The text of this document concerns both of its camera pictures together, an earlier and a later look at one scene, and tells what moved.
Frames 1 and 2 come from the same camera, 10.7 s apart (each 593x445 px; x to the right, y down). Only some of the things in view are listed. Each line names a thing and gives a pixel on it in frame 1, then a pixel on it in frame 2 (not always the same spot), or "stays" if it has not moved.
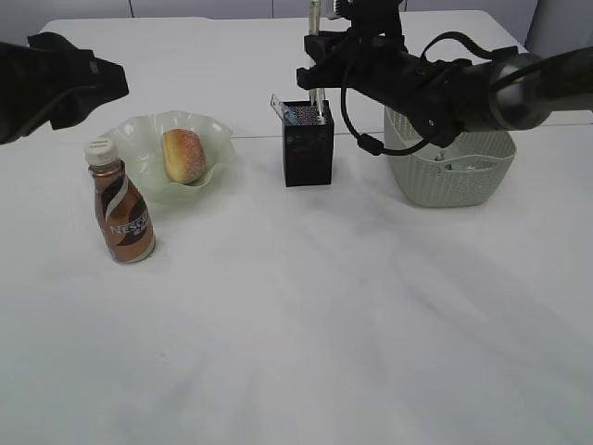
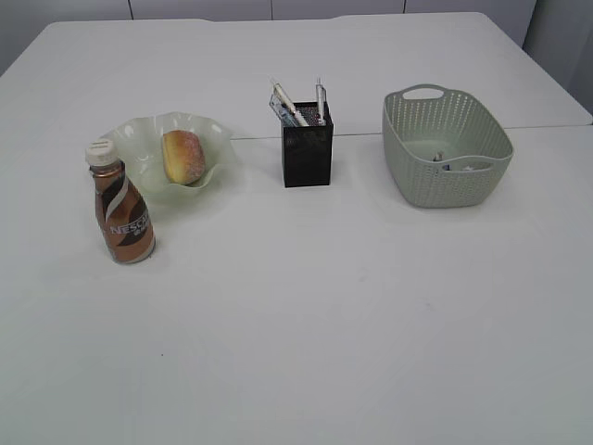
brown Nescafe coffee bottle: [123, 209] stays
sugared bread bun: [183, 156] stays
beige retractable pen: [315, 18] → [289, 104]
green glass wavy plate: [140, 145] stays
